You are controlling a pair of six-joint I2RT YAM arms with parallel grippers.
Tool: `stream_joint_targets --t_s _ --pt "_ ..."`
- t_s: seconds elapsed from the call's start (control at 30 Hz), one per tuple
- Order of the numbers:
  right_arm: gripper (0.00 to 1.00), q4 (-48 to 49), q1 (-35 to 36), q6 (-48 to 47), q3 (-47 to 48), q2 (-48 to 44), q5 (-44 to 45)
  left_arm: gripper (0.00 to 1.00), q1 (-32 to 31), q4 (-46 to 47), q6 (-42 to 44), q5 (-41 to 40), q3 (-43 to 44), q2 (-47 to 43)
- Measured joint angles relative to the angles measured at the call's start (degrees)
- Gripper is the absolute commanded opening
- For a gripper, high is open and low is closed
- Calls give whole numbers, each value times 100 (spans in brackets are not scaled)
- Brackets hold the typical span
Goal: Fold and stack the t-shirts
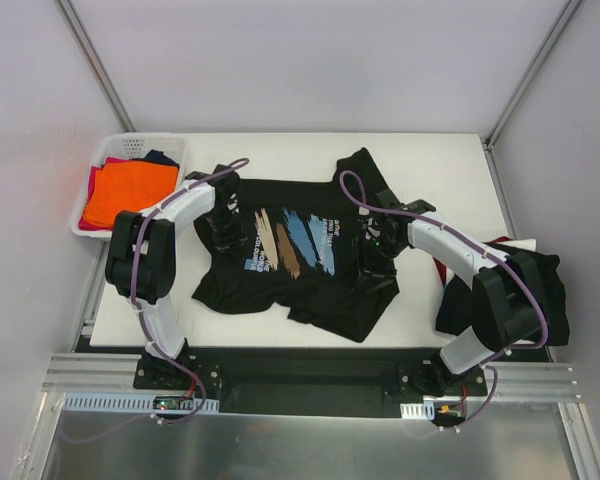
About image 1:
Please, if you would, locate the aluminium corner post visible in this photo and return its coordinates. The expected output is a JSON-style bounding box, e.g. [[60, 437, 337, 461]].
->
[[54, 0, 137, 133], [483, 0, 584, 151]]

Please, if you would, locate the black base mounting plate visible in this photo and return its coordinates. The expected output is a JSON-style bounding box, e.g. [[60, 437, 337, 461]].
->
[[132, 345, 499, 416]]

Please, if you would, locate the orange t shirt in basket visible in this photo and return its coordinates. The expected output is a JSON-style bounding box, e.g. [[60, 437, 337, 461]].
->
[[81, 157, 179, 229]]

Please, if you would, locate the navy t shirt in basket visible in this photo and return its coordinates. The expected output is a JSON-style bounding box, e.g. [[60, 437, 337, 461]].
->
[[142, 149, 180, 169]]

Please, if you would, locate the black t shirt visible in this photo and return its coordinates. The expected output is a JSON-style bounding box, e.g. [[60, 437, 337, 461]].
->
[[192, 148, 399, 343], [434, 250, 570, 346]]

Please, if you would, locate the left white cable duct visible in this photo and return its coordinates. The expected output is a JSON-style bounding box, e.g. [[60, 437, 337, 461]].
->
[[63, 393, 220, 415]]

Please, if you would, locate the white cable duct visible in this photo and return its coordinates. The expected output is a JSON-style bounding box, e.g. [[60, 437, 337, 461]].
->
[[63, 393, 220, 415], [400, 400, 435, 421]]

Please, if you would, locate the right white cable duct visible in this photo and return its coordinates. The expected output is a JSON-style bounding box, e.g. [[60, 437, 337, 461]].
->
[[400, 400, 435, 421]]

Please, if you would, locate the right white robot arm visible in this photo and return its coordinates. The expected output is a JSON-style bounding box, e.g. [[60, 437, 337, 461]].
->
[[354, 189, 570, 397]]

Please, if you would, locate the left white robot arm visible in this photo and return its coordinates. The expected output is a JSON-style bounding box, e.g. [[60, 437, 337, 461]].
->
[[105, 159, 246, 392]]

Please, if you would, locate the left aluminium corner post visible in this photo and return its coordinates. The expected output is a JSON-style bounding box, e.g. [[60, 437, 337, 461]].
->
[[54, 0, 137, 133]]

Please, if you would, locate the right aluminium corner post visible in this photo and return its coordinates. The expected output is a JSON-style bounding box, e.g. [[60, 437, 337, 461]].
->
[[483, 0, 584, 151]]

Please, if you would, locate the white plastic laundry basket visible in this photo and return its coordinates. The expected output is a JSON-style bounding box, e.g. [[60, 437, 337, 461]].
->
[[70, 132, 188, 241]]

